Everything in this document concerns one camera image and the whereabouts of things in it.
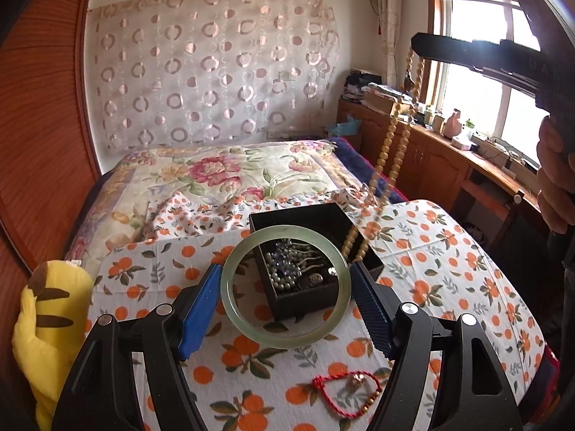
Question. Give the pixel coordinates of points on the beige window curtain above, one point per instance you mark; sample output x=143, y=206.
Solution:
x=388, y=22

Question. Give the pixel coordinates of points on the pile of books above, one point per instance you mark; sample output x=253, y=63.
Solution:
x=382, y=96

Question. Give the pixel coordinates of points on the wood framed window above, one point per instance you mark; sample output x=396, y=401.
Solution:
x=485, y=98

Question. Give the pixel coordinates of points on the wooden cabinet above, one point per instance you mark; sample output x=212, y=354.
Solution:
x=431, y=166

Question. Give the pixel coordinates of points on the black box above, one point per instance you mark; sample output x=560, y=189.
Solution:
x=305, y=306

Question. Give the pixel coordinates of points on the dark blue blanket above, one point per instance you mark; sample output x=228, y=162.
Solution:
x=355, y=161

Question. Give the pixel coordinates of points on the circle patterned sheer curtain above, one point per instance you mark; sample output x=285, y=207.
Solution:
x=202, y=72

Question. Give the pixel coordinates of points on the tissue box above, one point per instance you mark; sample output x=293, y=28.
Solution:
x=462, y=141

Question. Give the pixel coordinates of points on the pale green jade bangle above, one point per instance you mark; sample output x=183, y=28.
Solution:
x=285, y=343

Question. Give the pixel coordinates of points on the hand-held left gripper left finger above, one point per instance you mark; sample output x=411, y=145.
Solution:
x=197, y=309

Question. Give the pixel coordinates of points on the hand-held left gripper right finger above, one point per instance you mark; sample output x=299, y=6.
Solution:
x=373, y=309

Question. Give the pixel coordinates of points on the pink figurine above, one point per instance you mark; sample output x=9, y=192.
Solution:
x=453, y=123

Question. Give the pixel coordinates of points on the floral bedspread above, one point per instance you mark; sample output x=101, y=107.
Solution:
x=215, y=175

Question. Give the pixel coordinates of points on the yellow plush toy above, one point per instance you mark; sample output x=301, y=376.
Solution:
x=49, y=336

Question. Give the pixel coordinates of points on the blue bag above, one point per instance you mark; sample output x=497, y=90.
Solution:
x=348, y=128

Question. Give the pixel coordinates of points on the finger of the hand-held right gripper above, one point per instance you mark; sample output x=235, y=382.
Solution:
x=449, y=47

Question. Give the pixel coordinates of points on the person's right hand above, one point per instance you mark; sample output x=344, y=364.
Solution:
x=550, y=188

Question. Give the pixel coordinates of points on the orange print tablecloth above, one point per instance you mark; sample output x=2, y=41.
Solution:
x=269, y=381

